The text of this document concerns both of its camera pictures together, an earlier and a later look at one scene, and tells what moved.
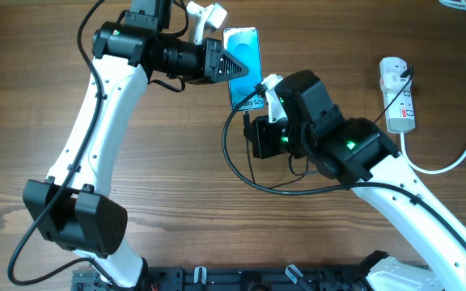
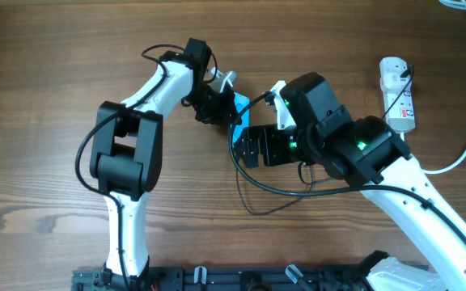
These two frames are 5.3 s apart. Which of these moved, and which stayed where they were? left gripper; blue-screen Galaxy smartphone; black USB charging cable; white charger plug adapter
Moved: black USB charging cable; blue-screen Galaxy smartphone; left gripper
Stayed: white charger plug adapter
